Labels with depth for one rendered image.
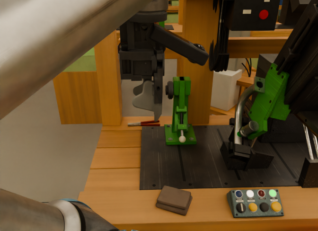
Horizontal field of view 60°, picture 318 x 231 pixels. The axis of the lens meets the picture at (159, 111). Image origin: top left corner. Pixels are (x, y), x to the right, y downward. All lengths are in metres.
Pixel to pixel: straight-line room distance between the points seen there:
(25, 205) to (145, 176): 0.63
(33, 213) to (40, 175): 2.17
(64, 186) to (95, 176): 1.36
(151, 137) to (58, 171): 1.50
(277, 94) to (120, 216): 0.62
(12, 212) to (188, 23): 0.98
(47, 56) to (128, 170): 0.90
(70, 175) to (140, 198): 1.62
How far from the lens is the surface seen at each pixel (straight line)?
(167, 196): 0.90
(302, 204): 1.02
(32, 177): 2.61
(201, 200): 0.94
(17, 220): 0.42
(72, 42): 0.21
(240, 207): 0.89
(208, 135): 1.26
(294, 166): 1.17
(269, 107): 0.98
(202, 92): 1.30
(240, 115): 1.10
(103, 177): 1.06
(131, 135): 1.28
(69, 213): 0.50
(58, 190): 2.41
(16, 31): 0.19
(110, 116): 1.34
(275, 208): 0.93
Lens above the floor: 1.56
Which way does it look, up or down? 27 degrees down
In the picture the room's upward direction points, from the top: straight up
